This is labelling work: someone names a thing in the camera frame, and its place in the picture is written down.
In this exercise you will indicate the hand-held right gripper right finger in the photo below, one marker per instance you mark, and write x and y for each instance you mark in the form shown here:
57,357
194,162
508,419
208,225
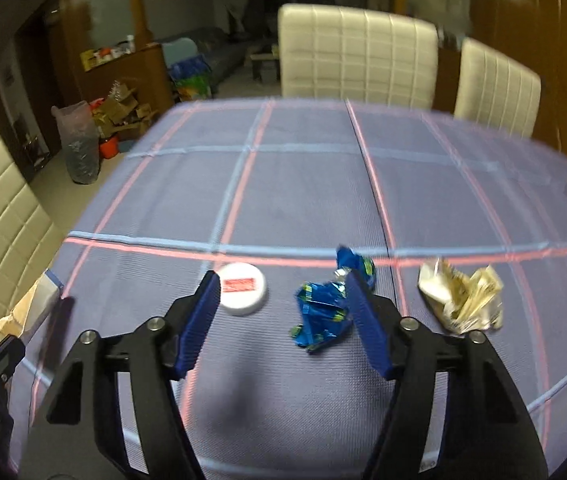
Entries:
371,330

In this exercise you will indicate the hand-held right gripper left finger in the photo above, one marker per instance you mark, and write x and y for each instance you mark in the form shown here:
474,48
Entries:
198,325

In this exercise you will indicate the blue foil wrapper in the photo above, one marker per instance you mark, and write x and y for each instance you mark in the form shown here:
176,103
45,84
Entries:
321,315

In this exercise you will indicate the white bottle cap red label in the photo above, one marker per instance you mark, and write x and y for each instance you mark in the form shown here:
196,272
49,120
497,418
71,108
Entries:
243,302

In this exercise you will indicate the tan box with blue edge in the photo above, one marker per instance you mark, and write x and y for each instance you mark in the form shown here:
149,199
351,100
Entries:
26,310

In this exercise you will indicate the crumpled gold wrapper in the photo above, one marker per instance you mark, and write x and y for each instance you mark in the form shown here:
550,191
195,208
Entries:
458,295

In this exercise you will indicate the orange bucket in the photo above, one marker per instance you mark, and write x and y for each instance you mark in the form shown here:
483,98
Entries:
108,149

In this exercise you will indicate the open cardboard box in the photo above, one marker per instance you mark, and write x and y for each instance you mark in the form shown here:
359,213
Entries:
118,102
136,125

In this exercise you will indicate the translucent plastic bag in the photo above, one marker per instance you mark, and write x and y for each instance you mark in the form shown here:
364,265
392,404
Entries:
78,145

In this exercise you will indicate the blue green printed bag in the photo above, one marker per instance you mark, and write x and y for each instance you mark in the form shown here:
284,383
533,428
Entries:
191,80

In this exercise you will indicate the grey sofa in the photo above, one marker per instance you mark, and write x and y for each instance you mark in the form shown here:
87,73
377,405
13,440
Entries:
213,55

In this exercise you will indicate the low coffee table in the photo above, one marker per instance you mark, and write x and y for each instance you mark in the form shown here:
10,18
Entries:
264,60

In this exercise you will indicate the yellow box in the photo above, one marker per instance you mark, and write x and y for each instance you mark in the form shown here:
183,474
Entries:
87,59

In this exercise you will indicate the white bottle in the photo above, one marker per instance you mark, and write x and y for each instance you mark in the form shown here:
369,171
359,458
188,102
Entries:
130,44

